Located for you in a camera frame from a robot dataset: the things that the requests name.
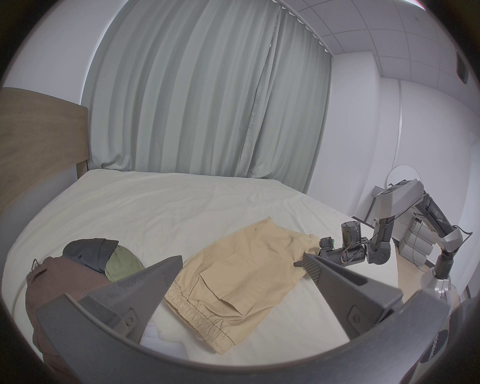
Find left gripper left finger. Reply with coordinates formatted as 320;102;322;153
78;255;184;344

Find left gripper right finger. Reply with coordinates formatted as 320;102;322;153
301;253;404;343

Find beige shorts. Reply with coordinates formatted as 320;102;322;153
164;217;321;355

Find bed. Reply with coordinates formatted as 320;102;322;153
0;87;400;370

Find green garment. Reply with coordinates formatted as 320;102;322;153
105;245;146;283

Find white garment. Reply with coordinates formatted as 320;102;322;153
139;318;189;357

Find white desk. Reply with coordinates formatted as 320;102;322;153
352;185;387;227

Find dark grey garment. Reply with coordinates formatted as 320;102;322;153
62;237;120;274

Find brown garment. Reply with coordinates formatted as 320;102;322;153
25;256;113;376

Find white drawer unit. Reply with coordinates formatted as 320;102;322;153
397;219;437;268

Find round white disc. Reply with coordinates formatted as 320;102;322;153
386;165;420;188

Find grey-green curtain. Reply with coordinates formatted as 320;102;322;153
240;4;333;196
87;0;283;179

